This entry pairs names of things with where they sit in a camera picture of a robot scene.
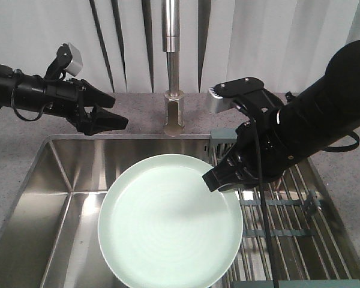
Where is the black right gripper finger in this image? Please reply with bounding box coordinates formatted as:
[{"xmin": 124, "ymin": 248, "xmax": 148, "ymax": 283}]
[
  {"xmin": 217, "ymin": 181, "xmax": 254, "ymax": 192},
  {"xmin": 202, "ymin": 154, "xmax": 245, "ymax": 192}
]

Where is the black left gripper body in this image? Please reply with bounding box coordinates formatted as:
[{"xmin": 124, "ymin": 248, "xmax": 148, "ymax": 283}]
[{"xmin": 46, "ymin": 79, "xmax": 91, "ymax": 132}]

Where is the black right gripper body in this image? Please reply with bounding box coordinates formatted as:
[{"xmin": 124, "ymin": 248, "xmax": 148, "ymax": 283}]
[{"xmin": 226, "ymin": 122, "xmax": 291, "ymax": 187}]

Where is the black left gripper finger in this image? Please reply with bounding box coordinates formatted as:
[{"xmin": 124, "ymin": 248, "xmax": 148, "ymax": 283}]
[
  {"xmin": 81, "ymin": 79, "xmax": 115, "ymax": 108},
  {"xmin": 83, "ymin": 104, "xmax": 128, "ymax": 136}
]

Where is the light green round plate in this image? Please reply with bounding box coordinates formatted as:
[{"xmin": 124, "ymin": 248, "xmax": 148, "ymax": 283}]
[{"xmin": 98, "ymin": 154, "xmax": 243, "ymax": 287}]

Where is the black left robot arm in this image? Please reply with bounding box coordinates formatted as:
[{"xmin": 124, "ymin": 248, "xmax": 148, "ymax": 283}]
[{"xmin": 0, "ymin": 64, "xmax": 128, "ymax": 136}]

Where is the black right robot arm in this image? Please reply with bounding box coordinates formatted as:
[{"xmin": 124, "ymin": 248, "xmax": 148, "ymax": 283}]
[{"xmin": 203, "ymin": 40, "xmax": 360, "ymax": 191}]

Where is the metal roll-up dry rack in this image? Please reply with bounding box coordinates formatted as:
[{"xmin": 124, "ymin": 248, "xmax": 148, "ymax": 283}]
[{"xmin": 208, "ymin": 128, "xmax": 360, "ymax": 288}]

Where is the white pleated curtain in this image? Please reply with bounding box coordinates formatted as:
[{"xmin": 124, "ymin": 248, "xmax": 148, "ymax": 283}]
[{"xmin": 0, "ymin": 1, "xmax": 360, "ymax": 93}]

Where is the stainless steel sink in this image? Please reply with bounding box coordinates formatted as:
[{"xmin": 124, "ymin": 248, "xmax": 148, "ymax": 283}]
[{"xmin": 0, "ymin": 134, "xmax": 360, "ymax": 288}]

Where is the stainless steel faucet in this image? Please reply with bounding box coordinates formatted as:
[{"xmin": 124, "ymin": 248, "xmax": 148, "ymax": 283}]
[{"xmin": 161, "ymin": 0, "xmax": 184, "ymax": 137}]

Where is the black camera cable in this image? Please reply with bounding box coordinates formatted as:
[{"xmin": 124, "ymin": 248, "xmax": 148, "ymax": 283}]
[{"xmin": 233, "ymin": 103, "xmax": 280, "ymax": 288}]

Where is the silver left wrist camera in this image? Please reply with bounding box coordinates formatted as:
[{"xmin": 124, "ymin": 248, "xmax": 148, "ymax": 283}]
[{"xmin": 45, "ymin": 43, "xmax": 84, "ymax": 82}]

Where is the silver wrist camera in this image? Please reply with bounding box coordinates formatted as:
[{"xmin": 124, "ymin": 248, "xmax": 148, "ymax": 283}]
[
  {"xmin": 208, "ymin": 77, "xmax": 264, "ymax": 115},
  {"xmin": 45, "ymin": 43, "xmax": 84, "ymax": 82}
]

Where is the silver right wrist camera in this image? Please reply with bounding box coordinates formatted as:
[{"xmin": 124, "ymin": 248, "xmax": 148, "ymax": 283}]
[{"xmin": 208, "ymin": 77, "xmax": 264, "ymax": 115}]

